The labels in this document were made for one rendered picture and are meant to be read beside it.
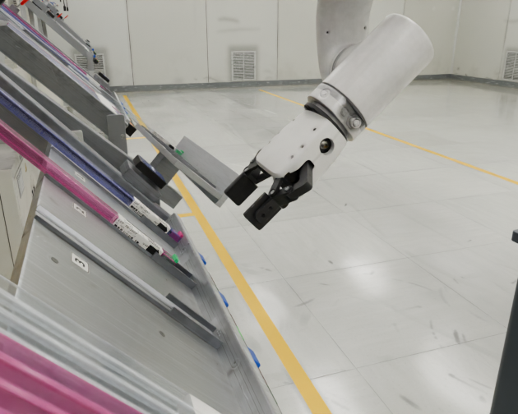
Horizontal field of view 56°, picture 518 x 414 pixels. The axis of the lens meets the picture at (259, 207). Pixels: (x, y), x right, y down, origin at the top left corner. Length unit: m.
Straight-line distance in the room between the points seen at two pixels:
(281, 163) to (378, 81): 0.16
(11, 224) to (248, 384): 1.22
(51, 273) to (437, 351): 1.52
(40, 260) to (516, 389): 0.77
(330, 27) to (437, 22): 9.48
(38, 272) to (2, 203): 1.22
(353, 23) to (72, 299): 0.57
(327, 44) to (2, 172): 1.02
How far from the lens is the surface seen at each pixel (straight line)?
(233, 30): 8.41
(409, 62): 0.67
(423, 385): 1.60
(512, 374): 0.92
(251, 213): 0.61
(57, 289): 0.31
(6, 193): 1.52
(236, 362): 0.42
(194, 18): 8.25
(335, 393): 1.52
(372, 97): 0.65
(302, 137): 0.63
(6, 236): 1.57
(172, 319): 0.42
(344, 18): 0.74
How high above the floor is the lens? 0.99
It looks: 20 degrees down
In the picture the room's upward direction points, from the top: straight up
